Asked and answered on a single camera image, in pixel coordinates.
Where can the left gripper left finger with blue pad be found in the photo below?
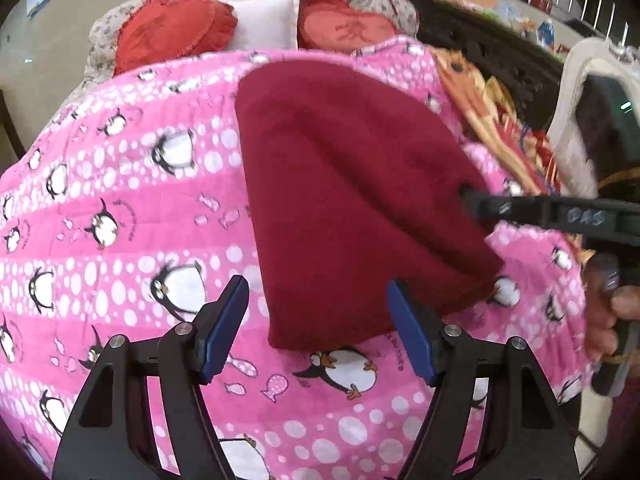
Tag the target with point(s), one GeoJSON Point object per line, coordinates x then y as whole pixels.
{"type": "Point", "coordinates": [110, 435]}

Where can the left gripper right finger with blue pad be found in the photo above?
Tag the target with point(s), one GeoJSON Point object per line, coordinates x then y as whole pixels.
{"type": "Point", "coordinates": [524, 434]}

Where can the dark red knit sweater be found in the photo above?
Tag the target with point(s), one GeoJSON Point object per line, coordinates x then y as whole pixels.
{"type": "Point", "coordinates": [352, 183]}

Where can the person's right hand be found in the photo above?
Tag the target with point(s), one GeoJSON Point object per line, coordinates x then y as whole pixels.
{"type": "Point", "coordinates": [604, 308]}

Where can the white upholstered chair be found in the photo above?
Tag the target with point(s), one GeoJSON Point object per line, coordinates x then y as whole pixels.
{"type": "Point", "coordinates": [594, 131]}

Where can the orange patterned cloth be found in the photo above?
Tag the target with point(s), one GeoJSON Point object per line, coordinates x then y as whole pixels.
{"type": "Point", "coordinates": [492, 120]}

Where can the pink penguin print blanket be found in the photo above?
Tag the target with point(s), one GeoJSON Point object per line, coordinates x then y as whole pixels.
{"type": "Point", "coordinates": [130, 211]}

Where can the right red heart pillow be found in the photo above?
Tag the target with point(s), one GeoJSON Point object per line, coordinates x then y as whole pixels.
{"type": "Point", "coordinates": [335, 26]}

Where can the red heart pillow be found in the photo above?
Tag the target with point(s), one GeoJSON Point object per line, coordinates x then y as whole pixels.
{"type": "Point", "coordinates": [163, 30]}
{"type": "Point", "coordinates": [335, 26]}

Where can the white square pillow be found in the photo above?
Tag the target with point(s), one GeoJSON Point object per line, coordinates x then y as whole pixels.
{"type": "Point", "coordinates": [264, 24]}

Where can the left red heart pillow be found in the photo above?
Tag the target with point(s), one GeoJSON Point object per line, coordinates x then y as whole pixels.
{"type": "Point", "coordinates": [163, 30]}

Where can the dark carved wooden bed frame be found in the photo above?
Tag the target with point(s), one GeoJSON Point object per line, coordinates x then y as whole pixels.
{"type": "Point", "coordinates": [531, 74]}

